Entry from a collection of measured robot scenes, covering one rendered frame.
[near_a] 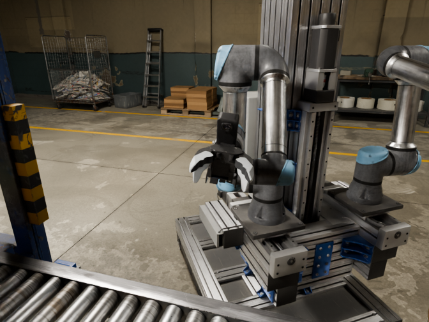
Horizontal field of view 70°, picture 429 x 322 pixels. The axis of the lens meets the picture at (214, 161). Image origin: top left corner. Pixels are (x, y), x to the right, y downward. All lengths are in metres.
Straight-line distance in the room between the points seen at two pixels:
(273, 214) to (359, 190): 0.45
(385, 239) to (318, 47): 0.79
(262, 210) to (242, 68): 0.53
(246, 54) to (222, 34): 6.66
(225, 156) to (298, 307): 1.25
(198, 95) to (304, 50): 5.59
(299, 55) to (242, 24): 6.33
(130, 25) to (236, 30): 2.72
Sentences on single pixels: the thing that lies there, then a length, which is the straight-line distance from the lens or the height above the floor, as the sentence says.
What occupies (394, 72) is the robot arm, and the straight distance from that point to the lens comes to 1.34.
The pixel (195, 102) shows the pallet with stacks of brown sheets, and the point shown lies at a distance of 6.85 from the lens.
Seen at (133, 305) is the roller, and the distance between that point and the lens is 0.96.
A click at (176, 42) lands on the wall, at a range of 8.07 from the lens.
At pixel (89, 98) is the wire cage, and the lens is 7.98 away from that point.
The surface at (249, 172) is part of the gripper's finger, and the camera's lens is 0.59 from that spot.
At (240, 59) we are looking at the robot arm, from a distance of 1.04.
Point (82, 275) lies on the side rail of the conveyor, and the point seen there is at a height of 0.80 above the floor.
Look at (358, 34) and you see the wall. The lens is 7.50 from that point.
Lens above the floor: 1.46
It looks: 21 degrees down
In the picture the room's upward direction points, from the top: straight up
